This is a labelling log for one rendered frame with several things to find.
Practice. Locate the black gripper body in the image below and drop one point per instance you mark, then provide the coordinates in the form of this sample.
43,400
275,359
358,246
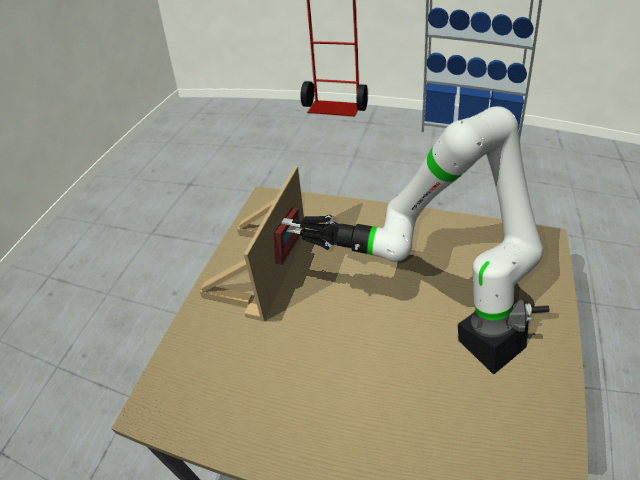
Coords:
341,234

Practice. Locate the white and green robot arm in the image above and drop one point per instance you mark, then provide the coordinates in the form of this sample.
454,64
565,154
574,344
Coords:
498,270

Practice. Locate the red rectangular frame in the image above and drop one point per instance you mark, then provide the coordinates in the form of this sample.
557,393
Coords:
284,241

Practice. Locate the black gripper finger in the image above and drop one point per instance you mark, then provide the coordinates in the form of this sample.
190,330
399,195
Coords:
311,222
312,236

